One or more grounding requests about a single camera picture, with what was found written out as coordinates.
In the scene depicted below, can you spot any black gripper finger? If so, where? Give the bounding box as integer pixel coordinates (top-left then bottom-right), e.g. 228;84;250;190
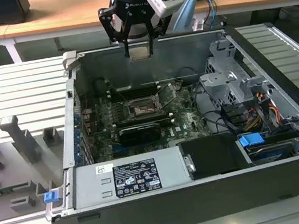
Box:
96;2;137;63
142;15;177;57

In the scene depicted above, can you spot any silver CPU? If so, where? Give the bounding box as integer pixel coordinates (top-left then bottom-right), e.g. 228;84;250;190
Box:
128;45;152;62

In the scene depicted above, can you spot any CPU socket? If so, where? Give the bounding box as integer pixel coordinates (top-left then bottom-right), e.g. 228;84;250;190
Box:
126;94;165;121

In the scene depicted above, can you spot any silver drive cage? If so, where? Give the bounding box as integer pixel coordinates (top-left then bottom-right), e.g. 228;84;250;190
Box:
192;32;276;114

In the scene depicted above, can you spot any green motherboard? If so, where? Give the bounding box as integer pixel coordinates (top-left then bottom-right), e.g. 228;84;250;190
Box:
79;74;219;165

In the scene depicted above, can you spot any black graphics card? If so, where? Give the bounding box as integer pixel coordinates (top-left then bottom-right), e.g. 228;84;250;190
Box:
116;121;163;149

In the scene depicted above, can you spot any hard disk in blue carrier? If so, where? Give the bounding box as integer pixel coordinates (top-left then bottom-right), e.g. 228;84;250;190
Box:
237;125;299;167

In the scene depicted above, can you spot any silver power supply unit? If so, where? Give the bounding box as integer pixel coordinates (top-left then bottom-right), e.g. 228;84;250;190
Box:
67;144;195;210

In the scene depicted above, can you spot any black open PC case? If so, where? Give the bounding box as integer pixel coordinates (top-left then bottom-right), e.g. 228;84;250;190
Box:
18;10;299;224

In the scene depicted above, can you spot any grey parts rack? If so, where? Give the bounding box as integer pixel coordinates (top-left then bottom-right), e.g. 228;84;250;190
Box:
0;106;79;223

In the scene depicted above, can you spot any blue case latch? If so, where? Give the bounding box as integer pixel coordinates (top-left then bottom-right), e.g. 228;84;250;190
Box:
42;190;60;205

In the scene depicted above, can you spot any grey case handle latch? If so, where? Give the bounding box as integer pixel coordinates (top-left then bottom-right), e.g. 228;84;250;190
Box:
60;49;82;73

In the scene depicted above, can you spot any blue cable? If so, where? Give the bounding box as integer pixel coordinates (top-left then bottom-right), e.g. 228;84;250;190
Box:
197;0;221;29

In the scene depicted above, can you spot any yellow red wire bundle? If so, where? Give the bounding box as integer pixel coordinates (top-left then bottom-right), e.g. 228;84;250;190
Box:
241;103;283;132

